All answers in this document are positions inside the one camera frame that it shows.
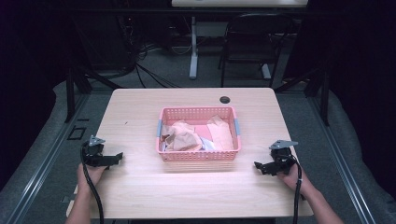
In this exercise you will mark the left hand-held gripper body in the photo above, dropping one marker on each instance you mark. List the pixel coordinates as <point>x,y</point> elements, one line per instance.
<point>93,157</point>

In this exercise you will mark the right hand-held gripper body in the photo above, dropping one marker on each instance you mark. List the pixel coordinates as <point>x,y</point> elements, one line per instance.
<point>281,160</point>

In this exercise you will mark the person's left hand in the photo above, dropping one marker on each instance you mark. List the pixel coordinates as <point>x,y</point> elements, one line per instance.
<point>93,174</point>

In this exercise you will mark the person's right hand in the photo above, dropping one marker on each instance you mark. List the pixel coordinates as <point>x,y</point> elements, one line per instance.
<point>292,180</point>

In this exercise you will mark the peach folded cloth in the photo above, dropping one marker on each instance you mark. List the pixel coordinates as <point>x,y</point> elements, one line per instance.
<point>221,135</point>

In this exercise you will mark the pink plastic basket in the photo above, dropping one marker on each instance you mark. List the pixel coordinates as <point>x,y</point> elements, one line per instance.
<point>168,154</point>

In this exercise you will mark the white light blue cloth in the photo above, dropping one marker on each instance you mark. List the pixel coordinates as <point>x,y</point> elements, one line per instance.
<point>208,145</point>

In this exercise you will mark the tan crumpled cloth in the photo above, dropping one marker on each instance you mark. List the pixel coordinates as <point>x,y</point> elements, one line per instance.
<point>183,138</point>

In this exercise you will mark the black metal stand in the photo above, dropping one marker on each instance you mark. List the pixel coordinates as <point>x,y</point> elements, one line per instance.
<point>71,93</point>
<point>325,99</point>

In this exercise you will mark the black folding chair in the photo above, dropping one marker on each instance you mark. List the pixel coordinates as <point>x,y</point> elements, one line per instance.
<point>249,59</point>

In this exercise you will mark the white desk with metal legs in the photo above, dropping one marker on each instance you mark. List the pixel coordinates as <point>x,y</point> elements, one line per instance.
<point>193,46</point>

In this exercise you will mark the aluminium floor rail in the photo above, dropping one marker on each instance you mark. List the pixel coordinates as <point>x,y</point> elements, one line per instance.
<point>46,158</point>
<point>339,155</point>

